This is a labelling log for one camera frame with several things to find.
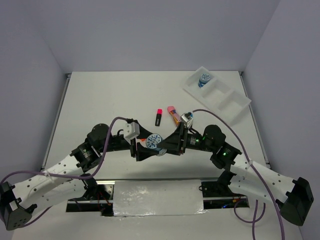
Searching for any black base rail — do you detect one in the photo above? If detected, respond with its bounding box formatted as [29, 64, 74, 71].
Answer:
[66, 180, 249, 217]

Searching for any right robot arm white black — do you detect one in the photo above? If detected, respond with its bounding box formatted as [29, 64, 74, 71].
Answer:
[157, 124, 314, 226]

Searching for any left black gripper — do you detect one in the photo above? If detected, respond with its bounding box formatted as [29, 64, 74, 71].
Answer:
[99, 123, 160, 161]

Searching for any pink highlighter marker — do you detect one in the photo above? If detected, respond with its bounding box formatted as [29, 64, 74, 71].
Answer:
[155, 108, 163, 127]

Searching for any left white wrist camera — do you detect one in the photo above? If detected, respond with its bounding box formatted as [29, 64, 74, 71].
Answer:
[123, 121, 140, 142]

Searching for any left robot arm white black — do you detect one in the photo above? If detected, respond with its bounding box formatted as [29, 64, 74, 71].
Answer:
[0, 118, 164, 231]

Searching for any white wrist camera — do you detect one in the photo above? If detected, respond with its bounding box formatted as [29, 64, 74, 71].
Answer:
[180, 112, 194, 129]
[123, 121, 140, 142]

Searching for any pink-capped tube of pens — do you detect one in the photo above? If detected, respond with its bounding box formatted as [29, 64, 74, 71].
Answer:
[167, 106, 181, 126]

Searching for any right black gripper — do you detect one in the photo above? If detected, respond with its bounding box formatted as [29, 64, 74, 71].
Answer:
[156, 121, 215, 156]

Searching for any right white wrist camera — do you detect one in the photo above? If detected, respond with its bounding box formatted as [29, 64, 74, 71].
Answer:
[180, 112, 194, 129]

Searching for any silver foil sheet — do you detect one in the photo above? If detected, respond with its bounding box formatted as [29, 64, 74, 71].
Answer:
[113, 179, 206, 217]

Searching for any white three-compartment tray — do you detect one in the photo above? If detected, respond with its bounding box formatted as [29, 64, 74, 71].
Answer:
[181, 66, 251, 125]

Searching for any blue slime jar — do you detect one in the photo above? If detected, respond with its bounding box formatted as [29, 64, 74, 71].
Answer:
[145, 133, 167, 157]
[198, 73, 212, 88]

